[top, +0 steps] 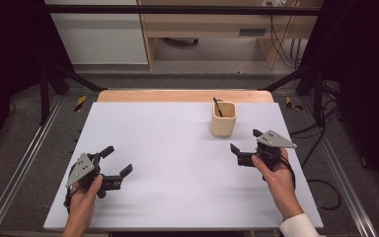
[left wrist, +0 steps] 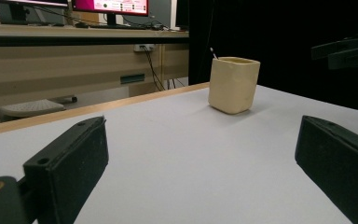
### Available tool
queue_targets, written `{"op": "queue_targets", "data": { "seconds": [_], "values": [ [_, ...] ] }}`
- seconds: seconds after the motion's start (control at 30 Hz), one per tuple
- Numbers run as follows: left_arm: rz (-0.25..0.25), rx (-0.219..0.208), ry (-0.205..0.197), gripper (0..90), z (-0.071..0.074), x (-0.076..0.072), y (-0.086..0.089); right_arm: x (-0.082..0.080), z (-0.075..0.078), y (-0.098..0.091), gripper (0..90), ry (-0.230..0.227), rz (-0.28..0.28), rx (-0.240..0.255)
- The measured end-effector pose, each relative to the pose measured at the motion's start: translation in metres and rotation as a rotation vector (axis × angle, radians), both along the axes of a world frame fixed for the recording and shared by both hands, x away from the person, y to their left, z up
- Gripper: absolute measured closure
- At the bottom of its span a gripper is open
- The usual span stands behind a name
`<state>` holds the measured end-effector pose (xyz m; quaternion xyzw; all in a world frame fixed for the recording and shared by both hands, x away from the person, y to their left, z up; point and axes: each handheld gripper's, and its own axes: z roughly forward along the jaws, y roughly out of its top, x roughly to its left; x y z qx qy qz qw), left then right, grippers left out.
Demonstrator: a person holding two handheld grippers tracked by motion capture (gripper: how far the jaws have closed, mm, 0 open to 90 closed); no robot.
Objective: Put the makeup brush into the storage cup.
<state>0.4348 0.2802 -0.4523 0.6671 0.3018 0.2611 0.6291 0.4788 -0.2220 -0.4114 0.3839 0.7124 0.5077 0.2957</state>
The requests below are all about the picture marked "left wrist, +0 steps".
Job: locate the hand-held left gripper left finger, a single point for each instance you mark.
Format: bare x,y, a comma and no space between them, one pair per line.
71,161

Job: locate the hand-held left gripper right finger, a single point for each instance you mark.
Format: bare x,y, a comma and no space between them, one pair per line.
341,168

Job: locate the beige square cup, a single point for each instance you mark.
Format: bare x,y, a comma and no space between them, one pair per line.
231,87

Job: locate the black curtain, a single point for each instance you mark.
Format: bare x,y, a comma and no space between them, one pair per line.
276,31

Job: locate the wooden desk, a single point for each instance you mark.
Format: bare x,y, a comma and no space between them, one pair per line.
59,62

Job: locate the white power socket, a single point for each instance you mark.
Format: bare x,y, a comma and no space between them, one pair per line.
144,47

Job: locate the dark monitor edge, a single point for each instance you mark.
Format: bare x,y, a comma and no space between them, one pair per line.
182,14

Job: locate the monitor with pink screen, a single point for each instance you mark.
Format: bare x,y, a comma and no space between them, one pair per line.
112,6

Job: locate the black horizontal frame bar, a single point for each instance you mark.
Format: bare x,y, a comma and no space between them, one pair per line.
74,41

